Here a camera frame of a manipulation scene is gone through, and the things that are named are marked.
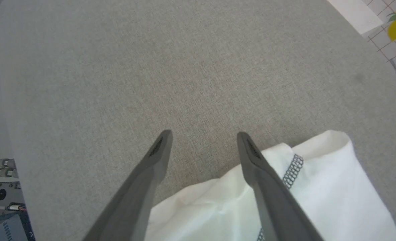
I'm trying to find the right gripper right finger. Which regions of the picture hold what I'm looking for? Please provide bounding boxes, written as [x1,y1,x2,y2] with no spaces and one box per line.
[237,131,326,241]

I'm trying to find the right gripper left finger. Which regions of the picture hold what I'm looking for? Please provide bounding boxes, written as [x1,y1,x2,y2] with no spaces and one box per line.
[80,130,174,241]

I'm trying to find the white t-shirt with grey stitching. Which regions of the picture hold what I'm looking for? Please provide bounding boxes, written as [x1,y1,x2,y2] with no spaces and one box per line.
[144,130,396,241]

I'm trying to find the dark grey computer case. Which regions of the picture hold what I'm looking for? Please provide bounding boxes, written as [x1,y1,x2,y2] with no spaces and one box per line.
[0,209,36,241]

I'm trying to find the grey machine parts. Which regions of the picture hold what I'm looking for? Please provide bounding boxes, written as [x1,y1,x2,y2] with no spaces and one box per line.
[0,158,26,211]

